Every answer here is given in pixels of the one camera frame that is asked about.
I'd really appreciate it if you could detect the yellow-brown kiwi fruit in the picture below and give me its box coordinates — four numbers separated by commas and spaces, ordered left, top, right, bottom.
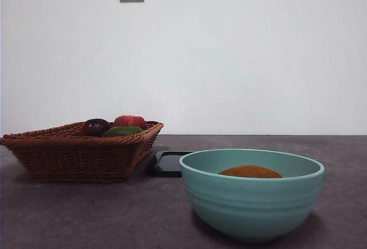
217, 165, 283, 179

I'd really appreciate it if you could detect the mint green bowl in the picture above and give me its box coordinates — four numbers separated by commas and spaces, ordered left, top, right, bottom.
179, 148, 325, 243

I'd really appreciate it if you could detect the red apple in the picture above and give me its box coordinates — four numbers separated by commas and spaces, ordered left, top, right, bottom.
113, 115, 146, 131

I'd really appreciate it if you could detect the dark teal rectangular tray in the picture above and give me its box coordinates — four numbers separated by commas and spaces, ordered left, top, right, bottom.
146, 150, 192, 178

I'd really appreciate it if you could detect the green avocado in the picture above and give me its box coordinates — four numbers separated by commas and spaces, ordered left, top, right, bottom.
101, 126, 143, 138

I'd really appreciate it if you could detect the dark purple plum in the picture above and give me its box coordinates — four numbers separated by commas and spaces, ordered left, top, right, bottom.
81, 118, 111, 137

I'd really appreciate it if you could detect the brown wicker basket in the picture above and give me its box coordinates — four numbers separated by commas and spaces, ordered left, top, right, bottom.
0, 120, 165, 184

